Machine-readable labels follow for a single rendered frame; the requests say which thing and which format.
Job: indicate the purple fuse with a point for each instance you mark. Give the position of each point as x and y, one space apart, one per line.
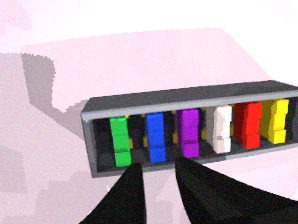
187 121

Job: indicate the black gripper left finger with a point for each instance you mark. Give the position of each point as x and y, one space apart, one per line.
124 203

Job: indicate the green fuse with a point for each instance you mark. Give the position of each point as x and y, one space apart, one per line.
120 140

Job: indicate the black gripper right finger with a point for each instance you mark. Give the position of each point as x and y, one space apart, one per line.
213 198

